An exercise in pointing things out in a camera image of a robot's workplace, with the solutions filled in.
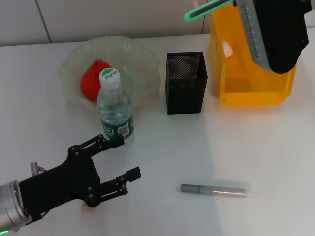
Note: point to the green utility knife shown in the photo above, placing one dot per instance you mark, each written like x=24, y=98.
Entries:
x=209, y=8

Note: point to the pale green glass fruit plate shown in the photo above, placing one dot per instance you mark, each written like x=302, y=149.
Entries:
x=137, y=61

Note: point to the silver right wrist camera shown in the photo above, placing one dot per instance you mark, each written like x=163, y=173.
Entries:
x=278, y=37

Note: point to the yellow plastic bin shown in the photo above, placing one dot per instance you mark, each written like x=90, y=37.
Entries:
x=246, y=86

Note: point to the white paper ball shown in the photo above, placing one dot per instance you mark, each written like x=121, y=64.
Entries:
x=227, y=48

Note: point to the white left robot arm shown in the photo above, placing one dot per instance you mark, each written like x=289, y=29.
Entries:
x=11, y=206

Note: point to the black mesh pen holder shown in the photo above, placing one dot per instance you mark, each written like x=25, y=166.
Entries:
x=184, y=98

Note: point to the tan eraser with barcode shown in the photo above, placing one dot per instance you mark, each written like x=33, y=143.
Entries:
x=87, y=208

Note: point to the grey marker pen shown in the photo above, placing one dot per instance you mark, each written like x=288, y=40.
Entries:
x=192, y=188

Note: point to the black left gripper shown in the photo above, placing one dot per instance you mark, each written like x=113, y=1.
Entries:
x=64, y=186

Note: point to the red-orange fruit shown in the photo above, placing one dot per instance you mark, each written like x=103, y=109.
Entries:
x=89, y=83

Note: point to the clear green-label water bottle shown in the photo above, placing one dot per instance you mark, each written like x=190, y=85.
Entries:
x=115, y=110

